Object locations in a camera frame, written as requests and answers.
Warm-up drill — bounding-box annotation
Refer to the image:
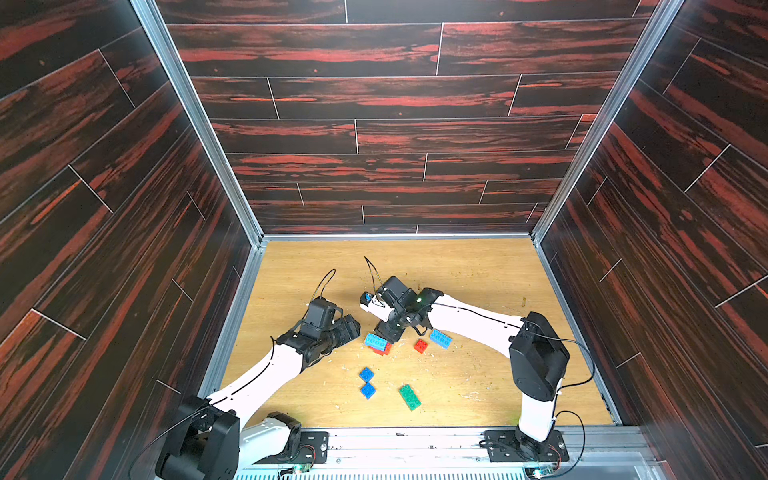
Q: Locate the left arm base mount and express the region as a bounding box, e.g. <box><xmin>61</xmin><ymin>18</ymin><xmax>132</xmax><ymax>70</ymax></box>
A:
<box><xmin>253</xmin><ymin>412</ymin><xmax>330</xmax><ymax>465</ymax></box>

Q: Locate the right camera cable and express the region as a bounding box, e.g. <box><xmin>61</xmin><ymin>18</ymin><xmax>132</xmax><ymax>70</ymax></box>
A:
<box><xmin>364</xmin><ymin>256</ymin><xmax>385</xmax><ymax>295</ymax></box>

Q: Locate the light blue long lego brick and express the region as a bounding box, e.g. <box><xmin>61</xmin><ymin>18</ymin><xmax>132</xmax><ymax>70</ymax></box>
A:
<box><xmin>364</xmin><ymin>333</ymin><xmax>389</xmax><ymax>350</ymax></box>

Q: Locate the aluminium left corner post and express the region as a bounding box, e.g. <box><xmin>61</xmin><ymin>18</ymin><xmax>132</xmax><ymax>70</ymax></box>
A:
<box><xmin>129</xmin><ymin>0</ymin><xmax>264</xmax><ymax>248</ymax></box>

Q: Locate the aluminium front rail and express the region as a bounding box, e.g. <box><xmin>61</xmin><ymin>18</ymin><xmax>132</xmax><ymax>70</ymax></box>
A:
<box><xmin>237</xmin><ymin>426</ymin><xmax>664</xmax><ymax>479</ymax></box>

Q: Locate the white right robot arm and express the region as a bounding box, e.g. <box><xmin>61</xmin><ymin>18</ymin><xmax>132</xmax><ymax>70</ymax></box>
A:
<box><xmin>360</xmin><ymin>291</ymin><xmax>570</xmax><ymax>443</ymax></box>

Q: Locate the aluminium right corner post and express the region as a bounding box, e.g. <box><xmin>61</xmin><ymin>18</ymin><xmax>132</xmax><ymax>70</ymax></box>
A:
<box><xmin>532</xmin><ymin>0</ymin><xmax>684</xmax><ymax>251</ymax></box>

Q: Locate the light blue lego brick small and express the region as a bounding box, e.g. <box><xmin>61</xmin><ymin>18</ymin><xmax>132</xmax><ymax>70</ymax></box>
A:
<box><xmin>429</xmin><ymin>329</ymin><xmax>453</xmax><ymax>349</ymax></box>

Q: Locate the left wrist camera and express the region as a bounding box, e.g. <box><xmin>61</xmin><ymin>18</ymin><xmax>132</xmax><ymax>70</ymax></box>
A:
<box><xmin>299</xmin><ymin>297</ymin><xmax>337</xmax><ymax>340</ymax></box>

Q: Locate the aluminium corner post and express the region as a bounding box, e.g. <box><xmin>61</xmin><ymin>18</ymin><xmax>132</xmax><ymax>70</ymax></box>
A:
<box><xmin>532</xmin><ymin>0</ymin><xmax>684</xmax><ymax>251</ymax></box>
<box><xmin>129</xmin><ymin>0</ymin><xmax>264</xmax><ymax>248</ymax></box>

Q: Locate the blue lego brick lower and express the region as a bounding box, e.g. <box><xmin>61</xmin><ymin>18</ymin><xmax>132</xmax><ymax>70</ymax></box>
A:
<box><xmin>360</xmin><ymin>383</ymin><xmax>376</xmax><ymax>399</ymax></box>

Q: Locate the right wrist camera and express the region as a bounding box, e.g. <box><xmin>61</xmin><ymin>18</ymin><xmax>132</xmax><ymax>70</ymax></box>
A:
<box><xmin>360</xmin><ymin>276</ymin><xmax>417</xmax><ymax>316</ymax></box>

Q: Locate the camera cable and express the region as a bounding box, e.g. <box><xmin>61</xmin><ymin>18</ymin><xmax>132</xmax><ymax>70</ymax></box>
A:
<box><xmin>311</xmin><ymin>268</ymin><xmax>338</xmax><ymax>300</ymax></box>
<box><xmin>364</xmin><ymin>256</ymin><xmax>385</xmax><ymax>295</ymax></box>

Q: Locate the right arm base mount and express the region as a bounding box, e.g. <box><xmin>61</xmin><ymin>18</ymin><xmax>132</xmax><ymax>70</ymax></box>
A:
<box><xmin>479</xmin><ymin>428</ymin><xmax>570</xmax><ymax>464</ymax></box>

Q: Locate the left camera cable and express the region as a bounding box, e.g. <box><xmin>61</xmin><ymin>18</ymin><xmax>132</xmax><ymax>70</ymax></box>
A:
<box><xmin>311</xmin><ymin>268</ymin><xmax>338</xmax><ymax>300</ymax></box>

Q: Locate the red lego brick small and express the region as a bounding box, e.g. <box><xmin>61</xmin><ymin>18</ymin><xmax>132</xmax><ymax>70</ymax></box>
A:
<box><xmin>414</xmin><ymin>340</ymin><xmax>428</xmax><ymax>354</ymax></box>

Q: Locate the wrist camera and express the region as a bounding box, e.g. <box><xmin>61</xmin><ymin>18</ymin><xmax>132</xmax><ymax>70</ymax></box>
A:
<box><xmin>360</xmin><ymin>276</ymin><xmax>417</xmax><ymax>316</ymax></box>
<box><xmin>299</xmin><ymin>297</ymin><xmax>337</xmax><ymax>340</ymax></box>

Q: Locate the blue lego brick upper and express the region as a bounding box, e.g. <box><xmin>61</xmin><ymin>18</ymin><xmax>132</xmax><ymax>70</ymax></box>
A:
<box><xmin>359</xmin><ymin>367</ymin><xmax>374</xmax><ymax>383</ymax></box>

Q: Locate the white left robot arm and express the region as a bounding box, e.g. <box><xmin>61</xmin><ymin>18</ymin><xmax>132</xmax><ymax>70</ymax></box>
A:
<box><xmin>155</xmin><ymin>315</ymin><xmax>360</xmax><ymax>479</ymax></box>

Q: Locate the green long lego brick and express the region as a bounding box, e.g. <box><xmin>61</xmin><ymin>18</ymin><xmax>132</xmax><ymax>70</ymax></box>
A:
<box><xmin>398</xmin><ymin>384</ymin><xmax>422</xmax><ymax>411</ymax></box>

